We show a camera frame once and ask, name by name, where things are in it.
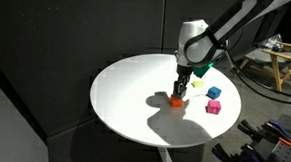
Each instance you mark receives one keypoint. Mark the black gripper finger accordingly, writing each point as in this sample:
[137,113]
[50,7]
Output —
[176,87]
[184,84]

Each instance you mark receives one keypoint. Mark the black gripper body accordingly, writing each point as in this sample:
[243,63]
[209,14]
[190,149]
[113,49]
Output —
[183,72]

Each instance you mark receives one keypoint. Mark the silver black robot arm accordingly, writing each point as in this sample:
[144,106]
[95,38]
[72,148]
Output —
[218,31]

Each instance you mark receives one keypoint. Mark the yellow-green block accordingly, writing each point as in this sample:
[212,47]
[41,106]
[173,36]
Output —
[197,83]

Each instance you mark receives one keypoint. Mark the orange block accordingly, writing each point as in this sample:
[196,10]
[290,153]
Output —
[176,102]

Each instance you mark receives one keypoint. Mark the blue block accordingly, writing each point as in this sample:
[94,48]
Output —
[214,93]

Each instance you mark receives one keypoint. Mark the pink block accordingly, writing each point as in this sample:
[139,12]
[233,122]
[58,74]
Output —
[213,107]

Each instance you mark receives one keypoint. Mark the white table base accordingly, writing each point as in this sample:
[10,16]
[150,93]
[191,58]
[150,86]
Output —
[168,160]

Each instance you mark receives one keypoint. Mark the clear plastic bag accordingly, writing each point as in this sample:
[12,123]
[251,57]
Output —
[271,41]

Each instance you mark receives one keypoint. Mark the wooden chair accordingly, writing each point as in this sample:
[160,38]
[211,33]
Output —
[276,63]

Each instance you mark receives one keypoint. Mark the purple clamp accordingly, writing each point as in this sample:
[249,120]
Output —
[253,161]

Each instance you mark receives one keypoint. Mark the blue clamp with orange tip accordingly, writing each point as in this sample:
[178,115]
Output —
[279,131]

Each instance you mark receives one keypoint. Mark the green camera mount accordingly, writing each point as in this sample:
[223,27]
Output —
[201,70]

